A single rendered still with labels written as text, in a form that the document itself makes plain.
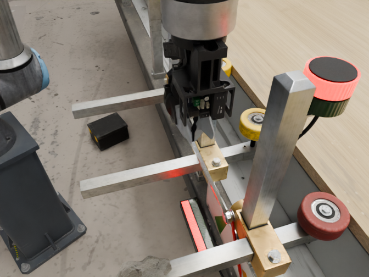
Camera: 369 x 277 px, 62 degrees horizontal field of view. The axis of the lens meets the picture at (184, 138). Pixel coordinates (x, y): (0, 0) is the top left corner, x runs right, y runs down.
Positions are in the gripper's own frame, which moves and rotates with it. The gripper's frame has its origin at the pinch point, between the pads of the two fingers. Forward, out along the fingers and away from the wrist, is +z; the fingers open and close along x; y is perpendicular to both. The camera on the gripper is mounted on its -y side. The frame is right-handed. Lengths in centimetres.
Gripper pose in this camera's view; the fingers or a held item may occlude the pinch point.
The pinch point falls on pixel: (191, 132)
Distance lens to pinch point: 53.7
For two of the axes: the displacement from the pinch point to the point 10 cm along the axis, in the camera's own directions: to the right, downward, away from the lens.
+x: 9.6, -2.1, 2.1
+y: 2.9, 6.7, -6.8
